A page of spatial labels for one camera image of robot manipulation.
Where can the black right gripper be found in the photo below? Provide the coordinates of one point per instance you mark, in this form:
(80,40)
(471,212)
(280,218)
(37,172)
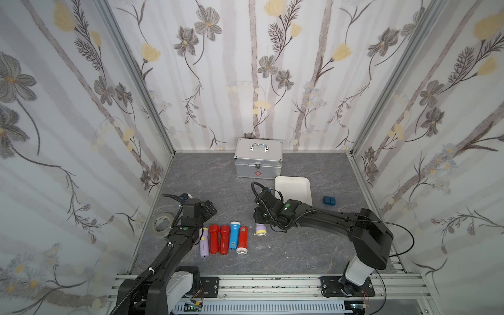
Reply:
(260,214)

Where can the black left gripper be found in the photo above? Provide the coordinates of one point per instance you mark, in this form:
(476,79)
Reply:
(203,220)

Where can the purple flashlight yellow head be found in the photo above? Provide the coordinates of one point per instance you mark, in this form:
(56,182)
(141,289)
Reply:
(260,229)
(203,243)

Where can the blue flashlight white head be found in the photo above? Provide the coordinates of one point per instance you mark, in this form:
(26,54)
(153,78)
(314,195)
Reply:
(234,234)

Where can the red flashlight white head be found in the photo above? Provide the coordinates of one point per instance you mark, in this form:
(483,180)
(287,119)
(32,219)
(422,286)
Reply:
(242,247)

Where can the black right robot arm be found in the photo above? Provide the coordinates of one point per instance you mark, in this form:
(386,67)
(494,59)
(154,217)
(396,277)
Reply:
(371,237)

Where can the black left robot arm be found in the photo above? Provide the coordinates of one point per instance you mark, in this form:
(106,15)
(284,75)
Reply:
(159,288)

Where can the roll of clear tape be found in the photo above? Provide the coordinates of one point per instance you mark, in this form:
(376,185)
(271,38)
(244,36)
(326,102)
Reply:
(161,225)

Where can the white plastic tray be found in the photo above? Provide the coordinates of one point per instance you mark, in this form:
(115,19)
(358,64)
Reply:
(294,188)

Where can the silver aluminium first aid case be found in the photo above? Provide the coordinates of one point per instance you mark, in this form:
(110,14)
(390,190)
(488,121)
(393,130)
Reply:
(258,158)

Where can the dark teal small block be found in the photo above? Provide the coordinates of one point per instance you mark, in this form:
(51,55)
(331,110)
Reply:
(329,200)

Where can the white cable duct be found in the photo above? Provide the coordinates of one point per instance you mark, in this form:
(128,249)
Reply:
(263,307)

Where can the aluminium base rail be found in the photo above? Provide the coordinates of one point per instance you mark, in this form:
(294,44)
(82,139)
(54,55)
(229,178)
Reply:
(386,294)

